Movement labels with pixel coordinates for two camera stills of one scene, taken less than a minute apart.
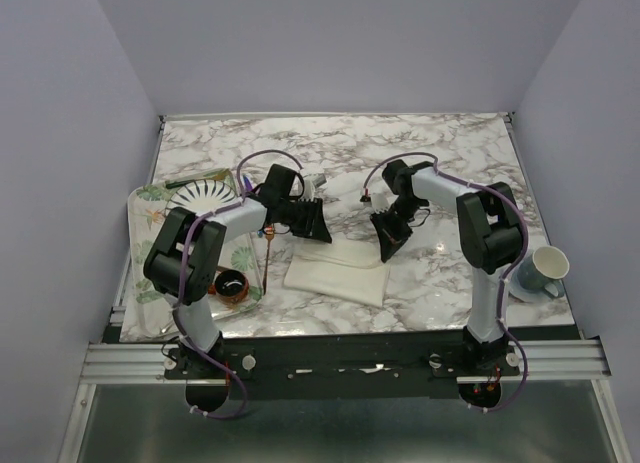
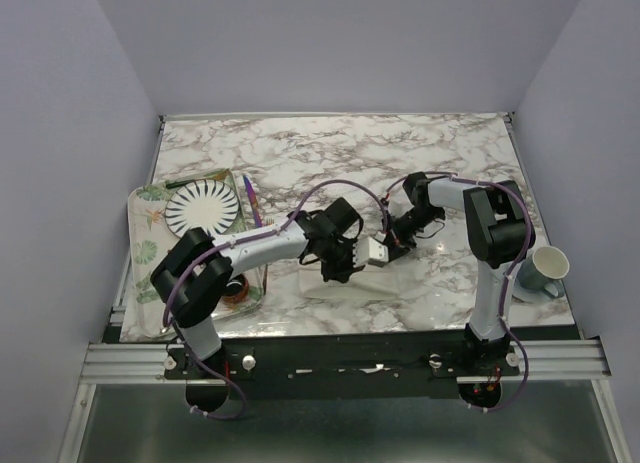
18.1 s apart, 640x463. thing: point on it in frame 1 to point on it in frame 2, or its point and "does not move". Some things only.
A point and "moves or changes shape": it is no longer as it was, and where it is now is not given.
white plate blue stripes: (203, 197) does not move
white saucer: (528, 295) does not move
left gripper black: (314, 225) to (343, 274)
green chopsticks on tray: (211, 176) does not move
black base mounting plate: (343, 364) does not move
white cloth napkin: (349, 269) moves or changes shape
